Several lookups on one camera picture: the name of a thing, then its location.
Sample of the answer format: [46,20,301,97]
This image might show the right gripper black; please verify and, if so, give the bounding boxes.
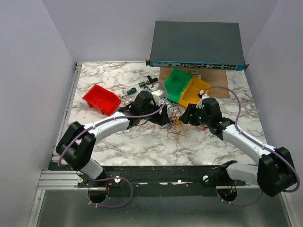
[179,103,211,126]

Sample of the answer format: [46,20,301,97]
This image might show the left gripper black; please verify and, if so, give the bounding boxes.
[140,100,170,126]

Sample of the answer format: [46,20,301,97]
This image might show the yellow cable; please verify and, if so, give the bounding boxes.
[169,115,187,130]

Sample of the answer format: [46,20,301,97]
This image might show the orange cable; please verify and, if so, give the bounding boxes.
[142,106,209,142]

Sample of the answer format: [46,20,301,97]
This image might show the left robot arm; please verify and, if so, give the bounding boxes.
[55,90,169,187]

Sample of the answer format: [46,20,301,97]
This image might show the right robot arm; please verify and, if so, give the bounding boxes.
[179,98,300,197]

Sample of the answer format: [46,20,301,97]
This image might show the yellow plastic bin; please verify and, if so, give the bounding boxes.
[178,77,211,108]

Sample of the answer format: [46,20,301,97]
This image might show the green plastic bin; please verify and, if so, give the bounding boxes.
[164,69,192,103]

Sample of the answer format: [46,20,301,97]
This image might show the wooden board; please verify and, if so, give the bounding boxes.
[159,68,230,98]

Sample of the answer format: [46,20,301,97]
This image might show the red plastic bin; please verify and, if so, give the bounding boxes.
[82,84,121,116]

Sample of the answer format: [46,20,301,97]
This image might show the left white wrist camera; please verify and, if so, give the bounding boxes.
[151,90,166,104]

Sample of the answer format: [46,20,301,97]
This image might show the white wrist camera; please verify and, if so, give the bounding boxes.
[196,90,209,109]
[151,90,166,104]

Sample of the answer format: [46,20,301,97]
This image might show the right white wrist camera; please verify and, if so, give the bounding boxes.
[196,90,209,109]

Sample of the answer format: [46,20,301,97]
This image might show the black T-handle tool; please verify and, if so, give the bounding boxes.
[138,75,158,88]

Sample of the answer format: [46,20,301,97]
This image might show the green handled screwdriver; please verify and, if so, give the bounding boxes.
[124,87,137,96]

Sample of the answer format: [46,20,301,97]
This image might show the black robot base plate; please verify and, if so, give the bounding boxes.
[47,160,261,198]

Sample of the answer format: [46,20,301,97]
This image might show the blue network switch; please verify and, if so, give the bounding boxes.
[146,21,249,71]

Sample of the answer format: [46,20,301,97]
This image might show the aluminium frame rail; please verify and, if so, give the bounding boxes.
[38,166,257,189]

